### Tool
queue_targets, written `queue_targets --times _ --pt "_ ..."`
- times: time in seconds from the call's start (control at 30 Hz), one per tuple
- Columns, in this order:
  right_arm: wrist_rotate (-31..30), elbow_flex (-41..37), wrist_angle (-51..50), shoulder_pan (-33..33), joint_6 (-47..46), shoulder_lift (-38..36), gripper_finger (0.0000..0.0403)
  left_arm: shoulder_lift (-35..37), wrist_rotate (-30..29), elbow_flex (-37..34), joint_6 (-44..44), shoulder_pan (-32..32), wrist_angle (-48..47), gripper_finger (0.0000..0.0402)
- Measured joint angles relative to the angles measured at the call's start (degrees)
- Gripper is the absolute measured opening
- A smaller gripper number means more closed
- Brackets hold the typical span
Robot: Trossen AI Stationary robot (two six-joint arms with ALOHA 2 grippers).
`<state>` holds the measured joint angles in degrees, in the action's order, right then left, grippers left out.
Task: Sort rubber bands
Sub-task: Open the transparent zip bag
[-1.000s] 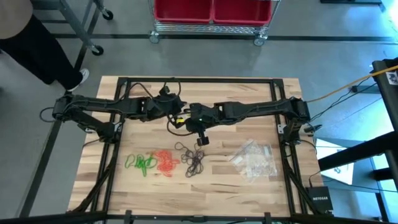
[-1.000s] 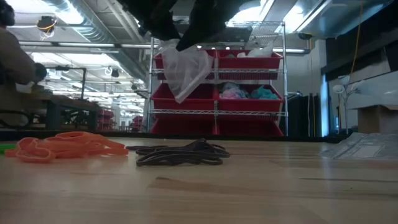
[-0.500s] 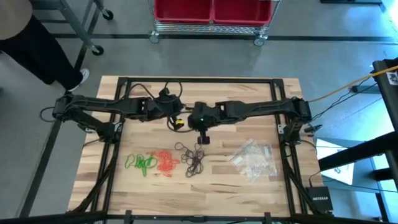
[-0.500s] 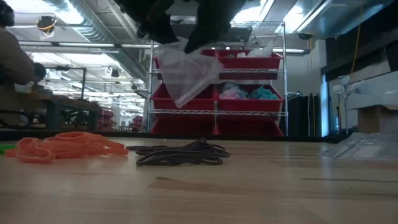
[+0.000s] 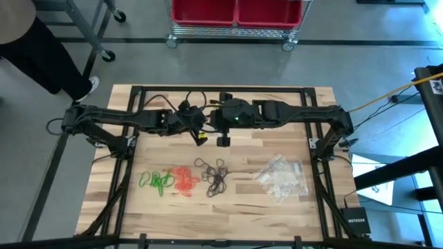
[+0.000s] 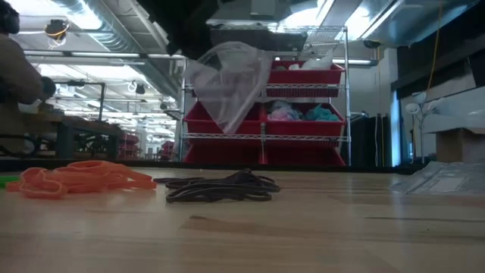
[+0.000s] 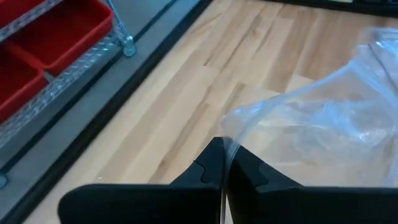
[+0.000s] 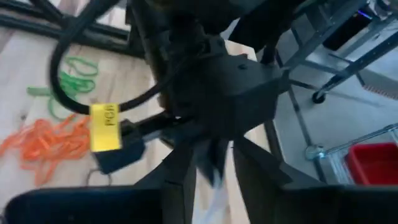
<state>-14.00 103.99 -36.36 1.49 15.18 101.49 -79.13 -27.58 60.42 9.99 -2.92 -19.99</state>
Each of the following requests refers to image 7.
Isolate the red plastic bin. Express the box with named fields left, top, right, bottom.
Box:
left=5, top=0, right=115, bottom=78
left=0, top=46, right=50, bottom=124
left=0, top=0, right=46, bottom=29

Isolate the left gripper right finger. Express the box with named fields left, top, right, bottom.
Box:
left=226, top=145, right=398, bottom=224

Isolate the chrome wire shelving cart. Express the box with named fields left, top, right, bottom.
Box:
left=0, top=0, right=137, bottom=150

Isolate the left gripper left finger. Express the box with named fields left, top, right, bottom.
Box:
left=58, top=136, right=225, bottom=224

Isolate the clear plastic zip bag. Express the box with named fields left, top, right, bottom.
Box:
left=220, top=26, right=398, bottom=224

